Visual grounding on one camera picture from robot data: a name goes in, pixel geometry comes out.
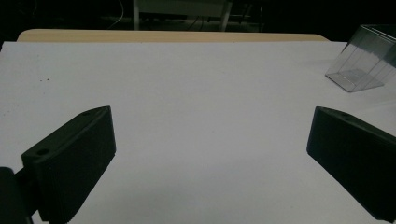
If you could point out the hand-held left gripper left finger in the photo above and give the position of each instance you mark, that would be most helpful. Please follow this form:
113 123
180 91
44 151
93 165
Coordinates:
73 161

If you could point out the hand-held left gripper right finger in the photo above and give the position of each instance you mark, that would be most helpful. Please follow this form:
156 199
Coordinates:
351 155

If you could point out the white table mat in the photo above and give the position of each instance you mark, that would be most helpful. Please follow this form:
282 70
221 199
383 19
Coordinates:
199 102

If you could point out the clear plastic box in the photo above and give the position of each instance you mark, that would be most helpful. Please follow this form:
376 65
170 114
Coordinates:
362 60

